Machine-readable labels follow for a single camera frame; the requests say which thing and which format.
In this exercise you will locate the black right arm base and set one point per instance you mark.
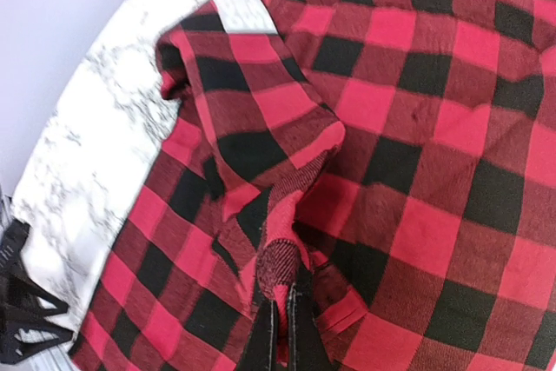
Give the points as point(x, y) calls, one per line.
point(25, 306)

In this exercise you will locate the red black plaid shirt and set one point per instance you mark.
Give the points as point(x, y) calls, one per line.
point(400, 154)

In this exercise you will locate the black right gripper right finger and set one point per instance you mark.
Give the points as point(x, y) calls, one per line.
point(306, 351)

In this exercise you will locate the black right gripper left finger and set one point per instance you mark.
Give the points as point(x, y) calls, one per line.
point(264, 339)

